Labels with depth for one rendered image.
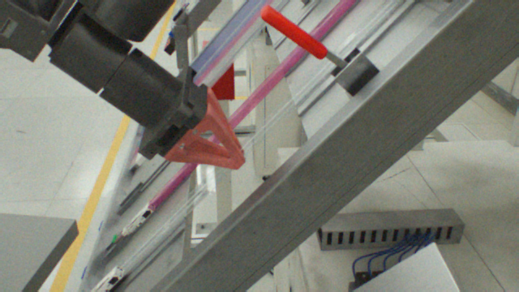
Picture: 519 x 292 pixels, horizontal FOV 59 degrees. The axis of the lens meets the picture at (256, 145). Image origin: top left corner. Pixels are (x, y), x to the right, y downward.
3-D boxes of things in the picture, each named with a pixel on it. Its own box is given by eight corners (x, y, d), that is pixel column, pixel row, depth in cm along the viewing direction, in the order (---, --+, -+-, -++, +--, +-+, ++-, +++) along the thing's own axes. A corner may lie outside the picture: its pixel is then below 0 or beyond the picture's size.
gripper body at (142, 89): (202, 74, 48) (143, 27, 45) (199, 117, 40) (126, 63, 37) (165, 115, 50) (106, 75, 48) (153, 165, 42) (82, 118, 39)
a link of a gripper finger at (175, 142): (259, 121, 51) (193, 68, 47) (266, 155, 44) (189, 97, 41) (220, 161, 53) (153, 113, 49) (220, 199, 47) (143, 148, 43)
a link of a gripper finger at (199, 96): (260, 126, 50) (192, 72, 46) (267, 161, 44) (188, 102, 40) (220, 166, 52) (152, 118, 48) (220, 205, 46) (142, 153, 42)
